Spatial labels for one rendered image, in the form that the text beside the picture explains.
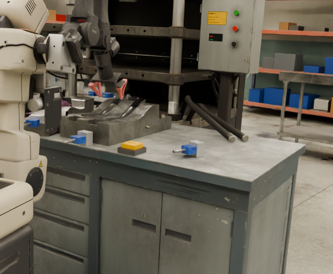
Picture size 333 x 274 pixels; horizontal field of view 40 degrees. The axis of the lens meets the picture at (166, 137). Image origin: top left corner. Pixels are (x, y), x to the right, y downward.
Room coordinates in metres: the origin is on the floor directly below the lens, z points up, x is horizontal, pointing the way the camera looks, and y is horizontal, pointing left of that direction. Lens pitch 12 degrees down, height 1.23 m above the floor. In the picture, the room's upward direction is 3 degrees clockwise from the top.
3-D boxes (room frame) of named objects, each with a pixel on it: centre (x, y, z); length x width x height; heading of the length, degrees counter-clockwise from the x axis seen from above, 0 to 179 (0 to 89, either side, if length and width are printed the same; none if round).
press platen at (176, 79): (3.13, 0.28, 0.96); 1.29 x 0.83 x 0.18; 60
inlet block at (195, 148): (1.69, -0.08, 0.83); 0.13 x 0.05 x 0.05; 129
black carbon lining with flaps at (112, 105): (2.06, 0.23, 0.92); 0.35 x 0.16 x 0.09; 150
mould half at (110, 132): (2.07, 0.21, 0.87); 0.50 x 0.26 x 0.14; 150
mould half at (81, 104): (2.17, 0.57, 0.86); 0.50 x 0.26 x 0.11; 167
